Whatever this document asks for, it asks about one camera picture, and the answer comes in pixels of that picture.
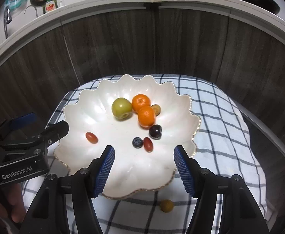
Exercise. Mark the large orange mandarin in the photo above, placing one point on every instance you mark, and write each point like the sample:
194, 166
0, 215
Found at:
146, 116

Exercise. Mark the checkered white kitchen cloth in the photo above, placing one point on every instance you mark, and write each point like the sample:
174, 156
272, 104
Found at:
224, 147

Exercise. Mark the white scalloped ceramic bowl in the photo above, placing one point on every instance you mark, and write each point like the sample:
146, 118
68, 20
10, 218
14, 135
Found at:
134, 169

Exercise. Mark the chrome faucet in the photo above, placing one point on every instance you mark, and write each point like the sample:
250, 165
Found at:
7, 20

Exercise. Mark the blueberry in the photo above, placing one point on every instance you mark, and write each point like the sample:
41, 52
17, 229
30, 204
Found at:
137, 142

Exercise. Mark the red cherry tomato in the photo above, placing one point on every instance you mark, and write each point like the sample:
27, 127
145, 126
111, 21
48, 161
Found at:
91, 138
148, 144

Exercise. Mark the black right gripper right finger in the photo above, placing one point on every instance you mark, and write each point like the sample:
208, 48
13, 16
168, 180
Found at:
240, 212

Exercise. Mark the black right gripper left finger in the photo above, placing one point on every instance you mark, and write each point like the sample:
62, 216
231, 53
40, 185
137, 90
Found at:
47, 213

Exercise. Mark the large tan longan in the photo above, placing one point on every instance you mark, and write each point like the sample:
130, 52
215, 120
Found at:
156, 108

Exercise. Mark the left hand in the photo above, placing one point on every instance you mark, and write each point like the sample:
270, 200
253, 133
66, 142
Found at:
15, 209

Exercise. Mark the green dish soap bottle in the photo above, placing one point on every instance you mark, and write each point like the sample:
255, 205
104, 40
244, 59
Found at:
49, 5

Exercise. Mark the small tan longan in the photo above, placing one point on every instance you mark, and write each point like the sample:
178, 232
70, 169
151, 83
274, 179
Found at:
166, 206

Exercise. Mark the green round fruit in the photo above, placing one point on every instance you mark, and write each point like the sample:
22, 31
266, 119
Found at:
121, 108

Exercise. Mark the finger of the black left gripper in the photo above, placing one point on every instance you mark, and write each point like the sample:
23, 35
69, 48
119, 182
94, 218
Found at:
48, 136
18, 123

